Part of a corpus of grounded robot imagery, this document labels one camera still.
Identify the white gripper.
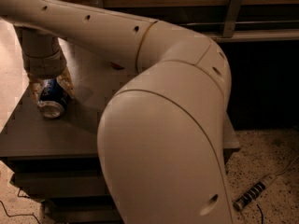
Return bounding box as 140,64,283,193
22,49,75,103

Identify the blue pepsi can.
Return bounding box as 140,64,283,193
37,79,69,119

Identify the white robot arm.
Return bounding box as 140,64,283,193
0,0,234,224

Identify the red coca-cola can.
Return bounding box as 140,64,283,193
110,63,124,70

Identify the grey drawer cabinet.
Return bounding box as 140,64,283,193
0,37,241,224

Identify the top grey drawer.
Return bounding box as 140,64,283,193
12,171,106,199

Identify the grey drawer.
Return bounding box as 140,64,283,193
45,199,122,224
12,171,106,199

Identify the lower grey drawer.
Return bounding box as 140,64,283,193
45,199,122,224

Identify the white power strip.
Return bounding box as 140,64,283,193
233,175,277,211

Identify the black floor cable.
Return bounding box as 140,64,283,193
0,189,43,224

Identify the right metal bracket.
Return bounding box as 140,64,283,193
221,0,243,38

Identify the horizontal metal rail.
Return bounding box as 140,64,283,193
181,21,299,30

